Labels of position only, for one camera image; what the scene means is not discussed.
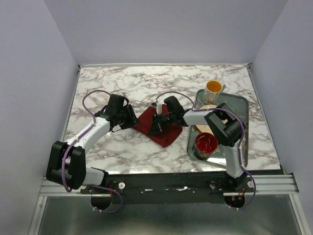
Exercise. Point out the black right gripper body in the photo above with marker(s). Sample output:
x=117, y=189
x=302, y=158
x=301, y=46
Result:
x=162, y=121

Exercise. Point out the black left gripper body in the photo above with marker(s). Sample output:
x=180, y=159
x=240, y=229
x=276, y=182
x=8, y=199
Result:
x=126, y=117

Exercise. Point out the dark red cloth napkin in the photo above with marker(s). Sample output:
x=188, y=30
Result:
x=164, y=139

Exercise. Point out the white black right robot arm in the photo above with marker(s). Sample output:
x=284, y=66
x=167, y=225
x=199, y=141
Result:
x=227, y=128

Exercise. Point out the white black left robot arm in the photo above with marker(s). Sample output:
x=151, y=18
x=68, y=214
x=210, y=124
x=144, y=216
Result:
x=67, y=160

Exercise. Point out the beige bird pattern plate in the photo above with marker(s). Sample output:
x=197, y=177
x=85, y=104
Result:
x=205, y=128

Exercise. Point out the red and black cup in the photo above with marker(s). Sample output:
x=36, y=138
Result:
x=204, y=146

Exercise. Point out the white floral mug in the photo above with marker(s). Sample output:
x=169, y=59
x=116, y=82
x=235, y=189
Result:
x=212, y=91

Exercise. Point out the teal floral serving tray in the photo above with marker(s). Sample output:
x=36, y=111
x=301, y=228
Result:
x=240, y=106

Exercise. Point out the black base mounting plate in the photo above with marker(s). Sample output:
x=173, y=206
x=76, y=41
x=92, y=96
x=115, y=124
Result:
x=170, y=197

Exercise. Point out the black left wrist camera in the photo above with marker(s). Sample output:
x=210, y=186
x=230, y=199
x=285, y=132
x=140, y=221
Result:
x=117, y=102

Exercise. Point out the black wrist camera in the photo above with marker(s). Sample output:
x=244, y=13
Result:
x=117, y=102
x=171, y=105

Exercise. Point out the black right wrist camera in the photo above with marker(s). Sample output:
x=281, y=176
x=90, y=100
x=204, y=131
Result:
x=171, y=105

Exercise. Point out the aluminium frame rail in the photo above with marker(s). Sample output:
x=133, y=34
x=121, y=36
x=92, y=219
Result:
x=176, y=183

